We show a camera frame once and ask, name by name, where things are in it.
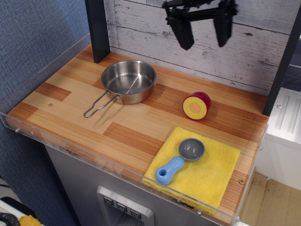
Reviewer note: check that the black post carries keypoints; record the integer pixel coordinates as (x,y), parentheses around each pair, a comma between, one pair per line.
(98,29)
(284,64)

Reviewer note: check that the silver button panel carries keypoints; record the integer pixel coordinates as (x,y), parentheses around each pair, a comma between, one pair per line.
(122,211)

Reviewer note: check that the clear acrylic guard rail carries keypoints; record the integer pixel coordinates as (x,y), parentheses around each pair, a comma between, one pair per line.
(48,79)

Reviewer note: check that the yellow black object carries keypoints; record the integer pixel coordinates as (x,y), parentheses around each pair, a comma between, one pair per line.
(18,218)

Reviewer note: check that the grey blue toy scoop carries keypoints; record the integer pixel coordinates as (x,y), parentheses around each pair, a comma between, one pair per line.
(190,149)

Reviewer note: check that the yellow cloth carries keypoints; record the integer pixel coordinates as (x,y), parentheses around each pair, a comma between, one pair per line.
(202,183)

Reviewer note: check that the stainless steel pot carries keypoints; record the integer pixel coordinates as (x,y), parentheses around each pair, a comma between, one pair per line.
(126,82)

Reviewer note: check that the black right post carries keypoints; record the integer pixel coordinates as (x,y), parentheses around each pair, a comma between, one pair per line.
(284,64)

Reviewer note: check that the white ribbed sink unit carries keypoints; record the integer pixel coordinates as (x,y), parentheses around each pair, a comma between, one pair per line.
(279,157)

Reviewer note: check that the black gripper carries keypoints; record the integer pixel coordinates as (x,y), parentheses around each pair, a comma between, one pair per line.
(179,14)

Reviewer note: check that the black left post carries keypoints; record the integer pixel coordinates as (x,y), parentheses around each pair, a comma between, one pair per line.
(98,29)

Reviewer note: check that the red yellow toy fruit half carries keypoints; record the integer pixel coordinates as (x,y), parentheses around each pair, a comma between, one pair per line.
(197,105)

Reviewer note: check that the grey toy cabinet front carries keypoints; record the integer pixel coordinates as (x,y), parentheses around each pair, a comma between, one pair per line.
(81,181)

